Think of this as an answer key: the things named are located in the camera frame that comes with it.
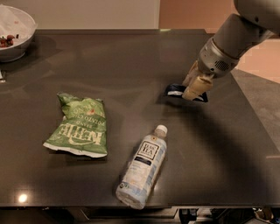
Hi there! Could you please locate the white tea bottle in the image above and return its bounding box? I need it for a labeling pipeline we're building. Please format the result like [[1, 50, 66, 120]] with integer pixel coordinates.
[[115, 125, 168, 210]]

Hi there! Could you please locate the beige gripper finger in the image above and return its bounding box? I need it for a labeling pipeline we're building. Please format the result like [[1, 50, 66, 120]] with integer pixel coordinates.
[[182, 61, 199, 86], [182, 75, 213, 101]]

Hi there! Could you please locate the green kettle chips bag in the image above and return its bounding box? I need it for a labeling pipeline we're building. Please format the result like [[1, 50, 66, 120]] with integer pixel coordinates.
[[44, 93, 108, 158]]

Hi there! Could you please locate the white bowl with fruit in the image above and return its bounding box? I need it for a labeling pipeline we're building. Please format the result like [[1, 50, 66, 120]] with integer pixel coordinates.
[[0, 4, 37, 62]]

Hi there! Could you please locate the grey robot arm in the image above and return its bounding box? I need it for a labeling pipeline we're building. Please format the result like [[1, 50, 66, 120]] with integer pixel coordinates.
[[182, 0, 280, 101]]

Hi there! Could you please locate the dark blue rxbar wrapper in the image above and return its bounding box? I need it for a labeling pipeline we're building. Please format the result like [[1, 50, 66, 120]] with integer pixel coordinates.
[[164, 83, 208, 102]]

